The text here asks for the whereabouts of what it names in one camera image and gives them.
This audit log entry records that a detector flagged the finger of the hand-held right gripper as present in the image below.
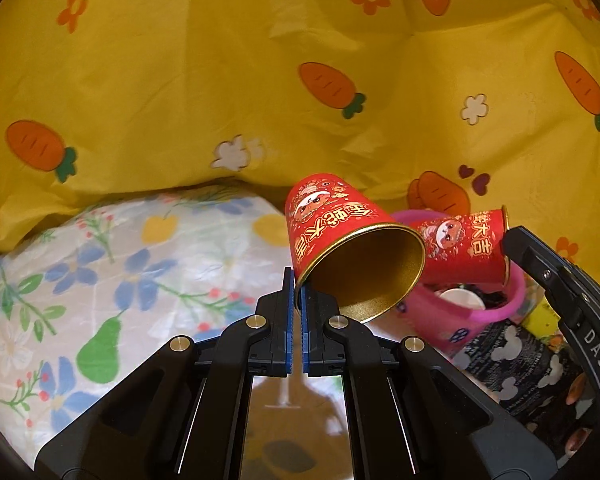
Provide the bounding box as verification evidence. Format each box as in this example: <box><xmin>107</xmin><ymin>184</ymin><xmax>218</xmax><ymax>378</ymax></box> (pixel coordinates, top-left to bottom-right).
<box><xmin>502</xmin><ymin>226</ymin><xmax>581</xmax><ymax>311</ymax></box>

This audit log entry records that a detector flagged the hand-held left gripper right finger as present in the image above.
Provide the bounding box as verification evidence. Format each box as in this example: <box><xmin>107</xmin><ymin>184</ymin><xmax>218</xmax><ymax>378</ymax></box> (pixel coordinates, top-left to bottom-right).
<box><xmin>301</xmin><ymin>285</ymin><xmax>563</xmax><ymax>480</ymax></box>

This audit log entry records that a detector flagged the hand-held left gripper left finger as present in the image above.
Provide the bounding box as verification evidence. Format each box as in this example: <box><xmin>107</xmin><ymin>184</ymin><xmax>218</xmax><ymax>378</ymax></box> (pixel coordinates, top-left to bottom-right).
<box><xmin>34</xmin><ymin>267</ymin><xmax>296</xmax><ymax>480</ymax></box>

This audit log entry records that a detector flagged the red gold paper cup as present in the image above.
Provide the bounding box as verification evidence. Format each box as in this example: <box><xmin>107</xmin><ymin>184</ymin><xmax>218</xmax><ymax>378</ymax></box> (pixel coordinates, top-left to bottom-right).
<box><xmin>412</xmin><ymin>205</ymin><xmax>512</xmax><ymax>289</ymax></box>
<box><xmin>284</xmin><ymin>172</ymin><xmax>427</xmax><ymax>322</ymax></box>

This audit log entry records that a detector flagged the white apple-print paper cup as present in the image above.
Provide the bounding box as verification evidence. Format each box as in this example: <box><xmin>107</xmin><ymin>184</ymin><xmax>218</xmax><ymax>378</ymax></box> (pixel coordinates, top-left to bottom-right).
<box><xmin>437</xmin><ymin>287</ymin><xmax>487</xmax><ymax>312</ymax></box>

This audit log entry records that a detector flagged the pink plastic bucket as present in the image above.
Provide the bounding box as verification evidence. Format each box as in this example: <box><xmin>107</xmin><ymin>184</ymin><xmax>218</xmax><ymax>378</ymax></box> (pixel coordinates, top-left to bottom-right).
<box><xmin>391</xmin><ymin>210</ymin><xmax>527</xmax><ymax>357</ymax></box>

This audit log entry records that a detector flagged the black printed box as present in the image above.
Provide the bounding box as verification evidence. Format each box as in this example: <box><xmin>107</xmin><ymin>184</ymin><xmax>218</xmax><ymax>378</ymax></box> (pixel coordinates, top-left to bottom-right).
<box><xmin>449</xmin><ymin>319</ymin><xmax>600</xmax><ymax>433</ymax></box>

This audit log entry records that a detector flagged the floral bedsheet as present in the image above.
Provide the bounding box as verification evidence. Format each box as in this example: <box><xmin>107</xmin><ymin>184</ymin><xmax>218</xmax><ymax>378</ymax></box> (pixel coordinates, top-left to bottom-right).
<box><xmin>0</xmin><ymin>182</ymin><xmax>431</xmax><ymax>480</ymax></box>

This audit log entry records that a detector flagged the yellow carrot-print curtain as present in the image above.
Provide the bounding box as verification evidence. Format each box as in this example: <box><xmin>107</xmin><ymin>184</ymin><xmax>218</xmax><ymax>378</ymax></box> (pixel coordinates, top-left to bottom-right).
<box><xmin>0</xmin><ymin>0</ymin><xmax>600</xmax><ymax>271</ymax></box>

